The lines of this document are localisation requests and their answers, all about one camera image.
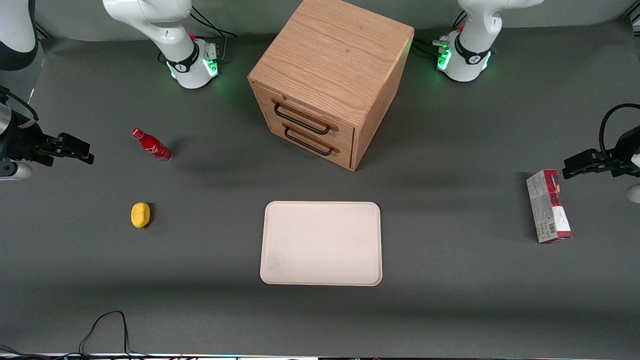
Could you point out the wooden drawer front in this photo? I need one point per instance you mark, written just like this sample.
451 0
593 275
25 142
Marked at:
300 107
340 157

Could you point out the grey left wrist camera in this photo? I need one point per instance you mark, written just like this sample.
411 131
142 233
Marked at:
635 193

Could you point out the wooden drawer cabinet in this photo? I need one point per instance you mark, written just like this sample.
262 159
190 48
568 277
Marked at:
332 55

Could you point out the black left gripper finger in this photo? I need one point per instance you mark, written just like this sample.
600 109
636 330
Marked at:
592 168
587 157

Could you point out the red coke bottle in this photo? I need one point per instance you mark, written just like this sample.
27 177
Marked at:
152 146

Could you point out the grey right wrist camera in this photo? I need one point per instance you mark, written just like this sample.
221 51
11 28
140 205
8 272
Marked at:
15 171

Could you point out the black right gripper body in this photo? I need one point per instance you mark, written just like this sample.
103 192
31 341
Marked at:
20 141

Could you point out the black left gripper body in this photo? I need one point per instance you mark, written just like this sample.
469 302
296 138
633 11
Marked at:
623 154

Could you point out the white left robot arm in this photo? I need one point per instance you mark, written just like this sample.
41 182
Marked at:
472 50

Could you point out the yellow lemon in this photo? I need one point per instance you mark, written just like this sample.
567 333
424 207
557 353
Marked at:
140 215

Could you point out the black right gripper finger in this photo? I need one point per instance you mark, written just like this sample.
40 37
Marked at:
82 158
75 145

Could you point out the beige plastic tray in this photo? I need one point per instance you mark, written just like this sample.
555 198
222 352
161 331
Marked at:
321 243

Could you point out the grey and red carton box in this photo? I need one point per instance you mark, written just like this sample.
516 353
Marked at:
547 207

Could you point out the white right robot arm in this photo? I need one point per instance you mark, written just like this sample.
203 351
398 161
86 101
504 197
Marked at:
165 35

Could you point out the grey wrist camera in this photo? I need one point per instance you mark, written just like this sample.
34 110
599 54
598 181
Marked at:
635 193
15 171

